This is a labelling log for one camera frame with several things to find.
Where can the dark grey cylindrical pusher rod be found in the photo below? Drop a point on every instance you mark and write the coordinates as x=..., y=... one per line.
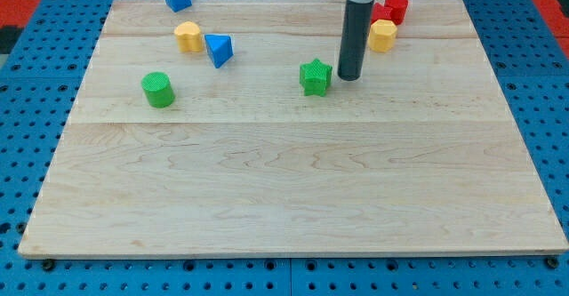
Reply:
x=355, y=30

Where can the green star block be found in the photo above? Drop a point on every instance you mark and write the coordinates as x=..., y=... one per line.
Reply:
x=315, y=77

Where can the red star block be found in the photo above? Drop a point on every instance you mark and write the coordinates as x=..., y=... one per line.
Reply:
x=381, y=12

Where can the light wooden board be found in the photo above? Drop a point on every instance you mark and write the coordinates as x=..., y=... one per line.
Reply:
x=419, y=157

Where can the yellow hexagon block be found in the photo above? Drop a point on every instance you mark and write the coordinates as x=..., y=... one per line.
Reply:
x=382, y=35

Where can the red cylinder block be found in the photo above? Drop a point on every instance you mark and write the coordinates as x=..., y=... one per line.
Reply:
x=398, y=10

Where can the blue triangle block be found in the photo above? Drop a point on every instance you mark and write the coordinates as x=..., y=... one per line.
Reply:
x=219, y=48

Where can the yellow heart block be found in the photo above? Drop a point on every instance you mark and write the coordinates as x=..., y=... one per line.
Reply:
x=189, y=37

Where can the green cylinder block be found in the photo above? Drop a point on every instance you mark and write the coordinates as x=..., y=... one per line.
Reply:
x=157, y=89

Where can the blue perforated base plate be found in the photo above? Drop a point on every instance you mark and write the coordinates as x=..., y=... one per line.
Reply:
x=40, y=80

